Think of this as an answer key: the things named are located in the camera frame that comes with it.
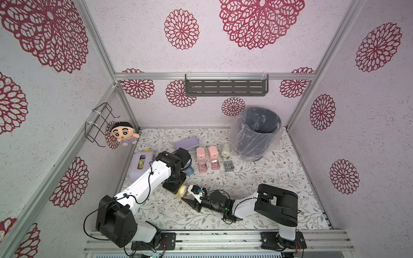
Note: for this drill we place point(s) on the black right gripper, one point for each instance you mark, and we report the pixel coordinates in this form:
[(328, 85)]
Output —
[(191, 200)]

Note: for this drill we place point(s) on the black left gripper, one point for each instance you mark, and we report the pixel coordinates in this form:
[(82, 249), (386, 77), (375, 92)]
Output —
[(173, 189)]

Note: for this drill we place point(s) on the blue sharpener shavings tray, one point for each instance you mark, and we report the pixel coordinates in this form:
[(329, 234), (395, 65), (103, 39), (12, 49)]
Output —
[(189, 171)]

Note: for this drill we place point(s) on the pink sharpener shavings tray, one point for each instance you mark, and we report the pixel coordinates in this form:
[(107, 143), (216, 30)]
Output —
[(215, 165)]

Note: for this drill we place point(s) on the pink pencil sharpener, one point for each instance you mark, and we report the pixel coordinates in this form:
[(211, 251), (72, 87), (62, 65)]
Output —
[(213, 153), (200, 154)]

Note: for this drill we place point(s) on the clear sharpener shavings tray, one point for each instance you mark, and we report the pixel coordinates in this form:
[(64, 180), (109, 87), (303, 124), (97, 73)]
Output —
[(228, 166)]

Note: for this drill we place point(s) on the green pencil sharpener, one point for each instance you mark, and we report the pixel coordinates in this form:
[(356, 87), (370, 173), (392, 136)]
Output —
[(225, 151)]

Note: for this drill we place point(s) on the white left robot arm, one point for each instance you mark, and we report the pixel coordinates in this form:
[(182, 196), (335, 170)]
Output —
[(115, 215)]

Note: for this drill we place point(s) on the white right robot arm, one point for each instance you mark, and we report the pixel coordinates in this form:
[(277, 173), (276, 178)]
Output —
[(276, 204)]

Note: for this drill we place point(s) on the purple pencil case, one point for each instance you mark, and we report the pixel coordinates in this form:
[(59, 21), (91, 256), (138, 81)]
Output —
[(189, 144)]

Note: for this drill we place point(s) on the purple tissue box holder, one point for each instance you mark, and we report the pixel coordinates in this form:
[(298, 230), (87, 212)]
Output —
[(140, 164)]

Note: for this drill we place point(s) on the Shin-chan plush doll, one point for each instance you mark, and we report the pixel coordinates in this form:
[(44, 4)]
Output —
[(125, 133)]

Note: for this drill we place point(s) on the clear plastic bin liner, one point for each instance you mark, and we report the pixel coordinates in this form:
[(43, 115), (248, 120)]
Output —
[(255, 138)]

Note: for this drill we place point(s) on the grey trash bin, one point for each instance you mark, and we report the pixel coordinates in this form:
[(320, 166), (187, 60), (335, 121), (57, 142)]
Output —
[(258, 132)]

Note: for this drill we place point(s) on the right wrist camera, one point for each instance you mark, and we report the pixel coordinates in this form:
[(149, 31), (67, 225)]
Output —
[(197, 192)]

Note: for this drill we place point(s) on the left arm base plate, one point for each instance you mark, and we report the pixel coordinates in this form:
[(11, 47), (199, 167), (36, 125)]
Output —
[(162, 241)]

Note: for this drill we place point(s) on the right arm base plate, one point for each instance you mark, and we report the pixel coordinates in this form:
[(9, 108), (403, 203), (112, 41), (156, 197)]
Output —
[(273, 241)]

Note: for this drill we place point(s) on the black wire wall basket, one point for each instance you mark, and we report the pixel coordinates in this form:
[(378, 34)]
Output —
[(92, 129)]

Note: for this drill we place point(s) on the grey wall shelf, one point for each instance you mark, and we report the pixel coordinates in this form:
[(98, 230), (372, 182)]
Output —
[(225, 88)]

